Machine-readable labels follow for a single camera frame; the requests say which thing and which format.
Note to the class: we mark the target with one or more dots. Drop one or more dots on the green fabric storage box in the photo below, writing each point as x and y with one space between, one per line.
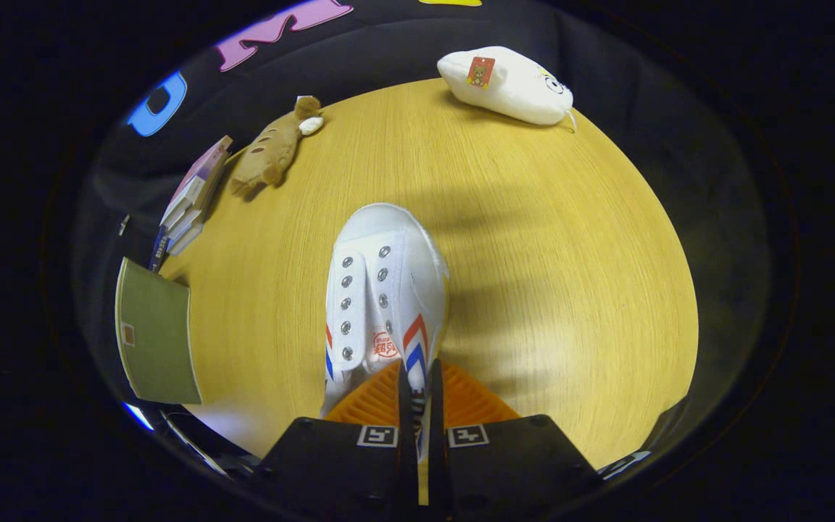
156 333

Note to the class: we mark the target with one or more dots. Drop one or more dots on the white striped canvas shoe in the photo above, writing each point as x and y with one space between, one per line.
388 275

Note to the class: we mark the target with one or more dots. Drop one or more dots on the black backdrop cloth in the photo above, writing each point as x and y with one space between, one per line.
403 43

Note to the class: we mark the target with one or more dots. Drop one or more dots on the silver clip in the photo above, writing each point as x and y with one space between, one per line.
124 225

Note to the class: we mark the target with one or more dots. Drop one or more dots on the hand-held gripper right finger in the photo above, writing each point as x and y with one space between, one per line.
512 471

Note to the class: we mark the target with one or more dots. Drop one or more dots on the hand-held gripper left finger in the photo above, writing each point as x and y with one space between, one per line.
338 471

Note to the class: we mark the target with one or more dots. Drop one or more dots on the white plush toy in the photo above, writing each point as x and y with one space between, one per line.
512 87

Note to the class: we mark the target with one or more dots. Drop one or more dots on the dark blue book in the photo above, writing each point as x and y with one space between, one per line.
159 250

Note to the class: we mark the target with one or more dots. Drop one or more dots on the brown plush toy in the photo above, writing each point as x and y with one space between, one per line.
269 152

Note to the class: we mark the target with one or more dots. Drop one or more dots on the grey white book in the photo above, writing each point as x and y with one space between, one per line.
189 210

